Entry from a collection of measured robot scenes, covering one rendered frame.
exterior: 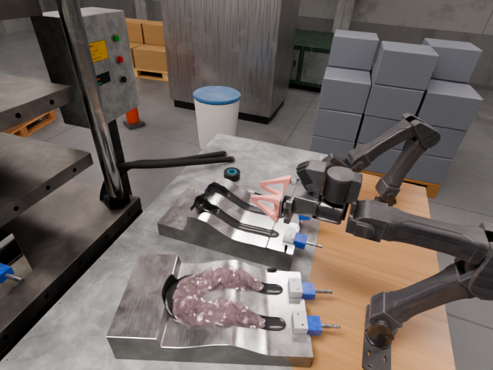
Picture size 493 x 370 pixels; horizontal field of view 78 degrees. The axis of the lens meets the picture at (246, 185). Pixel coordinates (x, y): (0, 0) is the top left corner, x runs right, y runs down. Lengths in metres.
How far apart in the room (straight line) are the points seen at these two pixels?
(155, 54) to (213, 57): 1.81
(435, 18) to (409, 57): 4.39
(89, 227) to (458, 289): 1.18
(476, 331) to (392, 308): 1.50
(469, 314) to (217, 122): 2.46
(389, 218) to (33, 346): 0.94
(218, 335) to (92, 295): 0.44
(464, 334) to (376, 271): 1.17
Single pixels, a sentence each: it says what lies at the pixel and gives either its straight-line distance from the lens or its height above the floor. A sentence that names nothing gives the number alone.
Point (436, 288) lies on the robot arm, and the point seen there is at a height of 1.08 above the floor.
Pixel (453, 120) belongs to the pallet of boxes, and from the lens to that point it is 2.92.
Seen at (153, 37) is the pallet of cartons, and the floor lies 0.59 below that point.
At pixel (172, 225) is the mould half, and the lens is 1.14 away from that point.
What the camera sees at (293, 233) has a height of 0.92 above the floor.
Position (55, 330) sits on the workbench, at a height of 0.80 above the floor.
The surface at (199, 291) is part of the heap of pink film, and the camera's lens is 0.90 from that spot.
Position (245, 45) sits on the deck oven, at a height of 0.92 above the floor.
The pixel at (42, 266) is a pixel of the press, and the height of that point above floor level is 0.78.
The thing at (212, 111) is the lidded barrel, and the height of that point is 0.49.
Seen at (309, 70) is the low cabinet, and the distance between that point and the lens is 5.34.
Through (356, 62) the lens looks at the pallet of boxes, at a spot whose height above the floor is 0.99.
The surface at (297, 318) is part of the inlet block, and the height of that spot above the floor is 0.88.
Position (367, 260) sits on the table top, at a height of 0.80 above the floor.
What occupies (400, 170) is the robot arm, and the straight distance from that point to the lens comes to 1.31.
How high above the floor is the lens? 1.63
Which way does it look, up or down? 36 degrees down
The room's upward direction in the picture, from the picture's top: 3 degrees clockwise
